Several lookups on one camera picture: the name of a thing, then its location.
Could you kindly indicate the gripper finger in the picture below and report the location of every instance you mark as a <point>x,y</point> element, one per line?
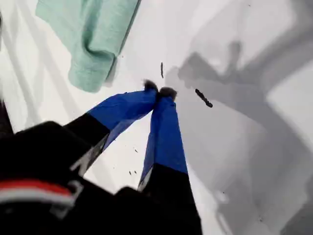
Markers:
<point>122,110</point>
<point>166,147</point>

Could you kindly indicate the pale green t-shirt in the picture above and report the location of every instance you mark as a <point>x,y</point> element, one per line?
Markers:
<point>97,29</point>

